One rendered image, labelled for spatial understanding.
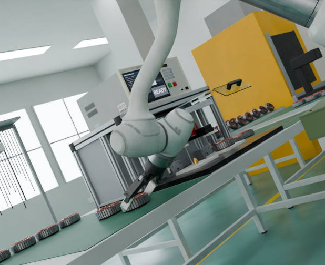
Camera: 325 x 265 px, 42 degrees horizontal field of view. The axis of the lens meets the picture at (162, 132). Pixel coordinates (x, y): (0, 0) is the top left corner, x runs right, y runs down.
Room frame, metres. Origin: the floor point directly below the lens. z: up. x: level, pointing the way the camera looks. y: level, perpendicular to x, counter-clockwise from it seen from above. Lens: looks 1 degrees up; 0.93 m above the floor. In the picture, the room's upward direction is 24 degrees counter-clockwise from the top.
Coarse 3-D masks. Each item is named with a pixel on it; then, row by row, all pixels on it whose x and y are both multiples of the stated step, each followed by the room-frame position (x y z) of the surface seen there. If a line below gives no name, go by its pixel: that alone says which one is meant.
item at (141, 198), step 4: (144, 192) 1.61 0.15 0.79; (136, 196) 1.64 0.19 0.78; (140, 196) 1.57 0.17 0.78; (144, 196) 1.58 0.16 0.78; (148, 196) 1.60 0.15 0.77; (136, 200) 1.56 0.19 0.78; (140, 200) 1.56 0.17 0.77; (144, 200) 1.57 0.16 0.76; (148, 200) 1.59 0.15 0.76; (120, 204) 1.62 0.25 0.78; (132, 204) 1.55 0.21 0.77; (136, 204) 1.55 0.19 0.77; (140, 204) 1.56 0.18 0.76; (144, 204) 1.57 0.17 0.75; (128, 208) 1.56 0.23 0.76; (132, 208) 1.56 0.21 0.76; (136, 208) 1.56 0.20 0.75
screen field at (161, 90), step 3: (156, 87) 2.09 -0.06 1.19; (159, 87) 2.11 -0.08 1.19; (162, 87) 2.12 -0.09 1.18; (165, 87) 2.14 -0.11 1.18; (153, 90) 2.07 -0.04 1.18; (156, 90) 2.09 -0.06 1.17; (159, 90) 2.10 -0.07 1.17; (162, 90) 2.12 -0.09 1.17; (165, 90) 2.13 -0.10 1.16; (153, 93) 2.07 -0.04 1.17; (156, 93) 2.08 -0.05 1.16; (159, 93) 2.10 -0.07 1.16; (162, 93) 2.11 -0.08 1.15; (165, 93) 2.12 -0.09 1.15; (168, 93) 2.14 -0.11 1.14; (156, 96) 2.07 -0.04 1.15
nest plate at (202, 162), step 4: (212, 156) 1.93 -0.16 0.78; (216, 156) 1.92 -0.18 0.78; (200, 160) 2.00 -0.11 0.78; (204, 160) 1.91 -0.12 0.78; (208, 160) 1.87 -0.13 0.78; (192, 164) 1.99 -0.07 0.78; (196, 164) 1.90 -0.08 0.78; (200, 164) 1.83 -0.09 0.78; (204, 164) 1.85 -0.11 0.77; (184, 168) 1.96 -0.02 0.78; (188, 168) 1.87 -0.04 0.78; (192, 168) 1.85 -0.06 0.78; (196, 168) 1.84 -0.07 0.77; (176, 172) 1.93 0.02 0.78; (180, 172) 1.90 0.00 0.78; (184, 172) 1.89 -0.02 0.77
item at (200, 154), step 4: (200, 148) 2.19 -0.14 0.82; (204, 148) 2.18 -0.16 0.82; (208, 148) 2.20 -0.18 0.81; (196, 152) 2.18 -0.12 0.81; (200, 152) 2.16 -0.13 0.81; (204, 152) 2.17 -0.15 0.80; (208, 152) 2.19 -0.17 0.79; (196, 156) 2.19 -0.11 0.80; (200, 156) 2.17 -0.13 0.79; (204, 156) 2.16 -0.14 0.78
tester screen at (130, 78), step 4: (136, 72) 2.03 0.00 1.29; (124, 76) 1.97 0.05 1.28; (128, 76) 1.99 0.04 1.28; (132, 76) 2.00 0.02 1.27; (136, 76) 2.02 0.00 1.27; (160, 76) 2.14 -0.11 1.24; (128, 80) 1.98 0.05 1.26; (132, 80) 2.00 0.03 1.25; (128, 84) 1.97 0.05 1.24; (132, 84) 1.99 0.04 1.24; (156, 84) 2.10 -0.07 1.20; (160, 84) 2.12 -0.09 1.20; (164, 84) 2.14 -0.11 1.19; (152, 92) 2.06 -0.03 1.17; (168, 92) 2.14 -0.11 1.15; (160, 96) 2.09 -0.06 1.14; (148, 100) 2.03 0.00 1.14
